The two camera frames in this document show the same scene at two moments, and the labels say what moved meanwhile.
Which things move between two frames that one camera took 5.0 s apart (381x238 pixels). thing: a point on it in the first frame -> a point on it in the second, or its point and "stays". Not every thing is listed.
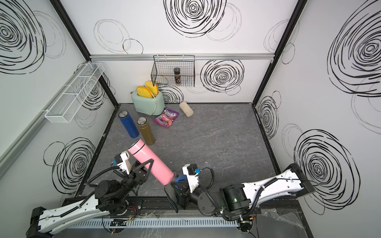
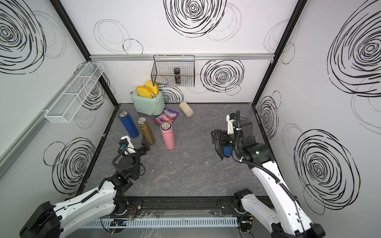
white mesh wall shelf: [60, 110] stays
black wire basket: [173, 70] stays
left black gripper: [137, 177] -> [145, 148]
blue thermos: [128, 124] stays
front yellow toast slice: [143, 91] stays
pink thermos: [158, 172] -> [167, 130]
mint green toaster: [150, 106] stays
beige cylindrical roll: [186, 109] stays
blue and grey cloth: [181, 177] -> [227, 150]
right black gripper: [183, 191] -> [222, 141]
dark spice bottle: [177, 77] stays
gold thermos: [143, 123] stays
